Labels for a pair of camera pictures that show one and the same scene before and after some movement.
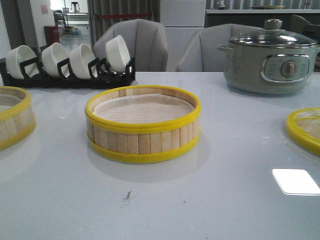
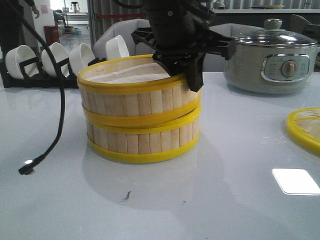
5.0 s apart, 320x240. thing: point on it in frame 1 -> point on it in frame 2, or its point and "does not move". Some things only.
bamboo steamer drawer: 17,120 -> 136,92
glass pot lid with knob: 272,35 does not move
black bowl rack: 99,76 does not move
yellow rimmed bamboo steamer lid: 303,127 does not move
